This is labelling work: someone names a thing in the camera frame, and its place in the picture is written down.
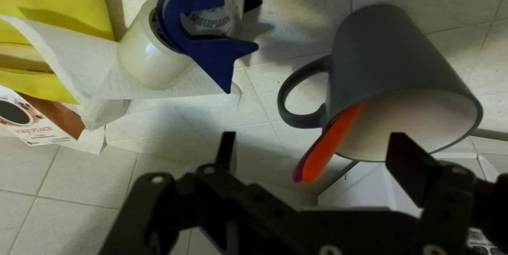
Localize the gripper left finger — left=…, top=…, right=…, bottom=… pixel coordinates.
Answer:
left=99, top=131, right=331, bottom=255

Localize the yellow folded cloth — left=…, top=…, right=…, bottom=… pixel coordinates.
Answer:
left=0, top=0, right=116, bottom=105

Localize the clear tape roll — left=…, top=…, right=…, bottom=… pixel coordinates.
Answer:
left=117, top=0, right=196, bottom=91

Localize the brown and white carton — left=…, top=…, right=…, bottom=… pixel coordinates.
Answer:
left=0, top=84, right=86, bottom=147

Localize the white paper towel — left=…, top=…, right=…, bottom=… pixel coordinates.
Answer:
left=0, top=15, right=242, bottom=156

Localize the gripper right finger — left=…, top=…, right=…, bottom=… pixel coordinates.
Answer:
left=386, top=132, right=508, bottom=255

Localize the orange flat stick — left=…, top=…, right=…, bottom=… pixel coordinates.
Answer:
left=302, top=103, right=364, bottom=184

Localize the grey mug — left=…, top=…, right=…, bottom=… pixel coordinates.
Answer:
left=277, top=4, right=484, bottom=163

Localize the blue tape dispenser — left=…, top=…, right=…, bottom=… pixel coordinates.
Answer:
left=154, top=0, right=263, bottom=95

